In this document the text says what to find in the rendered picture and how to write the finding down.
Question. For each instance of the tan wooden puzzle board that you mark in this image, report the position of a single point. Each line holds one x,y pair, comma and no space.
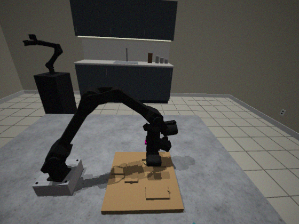
134,188

